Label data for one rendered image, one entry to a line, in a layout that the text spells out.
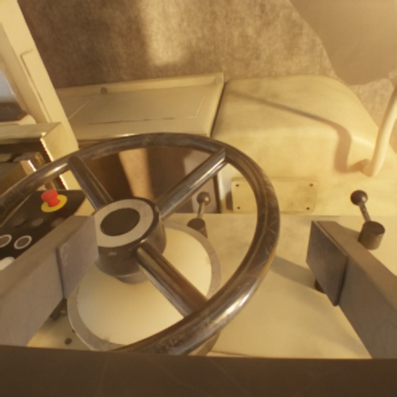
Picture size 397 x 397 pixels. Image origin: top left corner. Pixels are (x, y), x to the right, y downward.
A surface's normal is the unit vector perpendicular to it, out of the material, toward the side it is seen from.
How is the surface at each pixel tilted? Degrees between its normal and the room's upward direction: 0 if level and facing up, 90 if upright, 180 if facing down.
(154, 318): 65
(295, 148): 0
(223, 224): 90
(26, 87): 0
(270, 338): 90
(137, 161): 0
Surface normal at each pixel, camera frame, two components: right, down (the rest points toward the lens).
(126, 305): -0.15, -0.67
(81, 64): -0.16, 0.65
